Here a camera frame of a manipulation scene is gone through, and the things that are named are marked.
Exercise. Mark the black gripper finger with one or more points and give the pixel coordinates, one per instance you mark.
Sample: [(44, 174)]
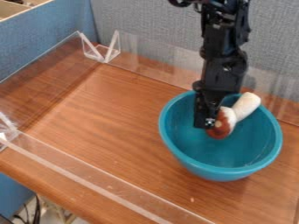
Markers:
[(205, 109)]

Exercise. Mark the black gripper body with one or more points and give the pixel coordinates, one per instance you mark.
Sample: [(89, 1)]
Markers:
[(221, 73)]

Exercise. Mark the brown toy mushroom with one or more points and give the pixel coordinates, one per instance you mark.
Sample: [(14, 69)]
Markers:
[(231, 115)]

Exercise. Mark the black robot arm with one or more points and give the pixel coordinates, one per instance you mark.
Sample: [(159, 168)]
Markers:
[(224, 32)]

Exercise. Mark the blue plastic bowl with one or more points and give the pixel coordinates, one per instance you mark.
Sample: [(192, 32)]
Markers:
[(237, 147)]

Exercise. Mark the clear acrylic back barrier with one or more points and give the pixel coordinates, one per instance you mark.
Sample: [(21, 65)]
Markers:
[(177, 66)]

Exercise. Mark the clear acrylic barrier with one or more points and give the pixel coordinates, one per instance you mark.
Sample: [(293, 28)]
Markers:
[(32, 91), (177, 66), (132, 197)]

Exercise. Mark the clear acrylic left barrier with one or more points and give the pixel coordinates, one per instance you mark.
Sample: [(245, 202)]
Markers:
[(32, 91)]

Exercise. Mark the clear acrylic front barrier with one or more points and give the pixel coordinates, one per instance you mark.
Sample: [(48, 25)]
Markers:
[(132, 197)]

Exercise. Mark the wooden shelf box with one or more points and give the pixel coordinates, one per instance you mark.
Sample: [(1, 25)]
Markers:
[(12, 8)]

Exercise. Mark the clear acrylic corner bracket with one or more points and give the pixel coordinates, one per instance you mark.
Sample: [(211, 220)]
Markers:
[(97, 52)]

